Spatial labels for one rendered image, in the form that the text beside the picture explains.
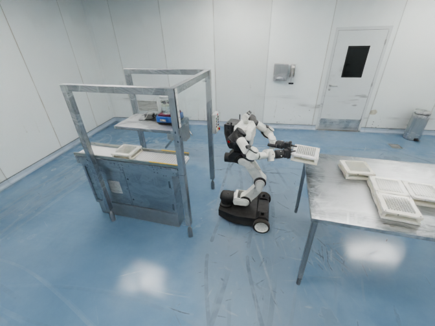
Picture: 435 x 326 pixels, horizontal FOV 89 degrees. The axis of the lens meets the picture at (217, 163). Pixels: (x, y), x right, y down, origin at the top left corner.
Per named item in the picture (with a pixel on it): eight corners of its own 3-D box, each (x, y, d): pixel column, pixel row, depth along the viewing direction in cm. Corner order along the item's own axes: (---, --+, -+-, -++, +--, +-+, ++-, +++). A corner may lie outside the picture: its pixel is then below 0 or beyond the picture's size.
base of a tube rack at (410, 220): (407, 204, 180) (408, 201, 179) (419, 225, 160) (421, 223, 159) (372, 198, 187) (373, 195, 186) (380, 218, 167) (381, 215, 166)
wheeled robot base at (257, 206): (216, 223, 284) (215, 203, 267) (224, 197, 328) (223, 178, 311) (267, 231, 272) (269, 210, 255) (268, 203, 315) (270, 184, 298)
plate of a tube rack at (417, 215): (410, 198, 177) (411, 196, 176) (423, 220, 157) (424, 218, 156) (374, 193, 184) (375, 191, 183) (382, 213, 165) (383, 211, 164)
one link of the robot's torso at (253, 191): (236, 204, 282) (256, 178, 255) (239, 194, 298) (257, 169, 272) (247, 209, 283) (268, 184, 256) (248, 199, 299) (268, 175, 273)
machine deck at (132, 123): (188, 120, 233) (188, 117, 231) (173, 134, 202) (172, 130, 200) (136, 116, 248) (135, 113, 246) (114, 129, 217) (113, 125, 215)
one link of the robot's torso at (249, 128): (221, 152, 245) (221, 122, 227) (232, 140, 272) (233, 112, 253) (247, 158, 234) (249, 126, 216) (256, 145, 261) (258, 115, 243)
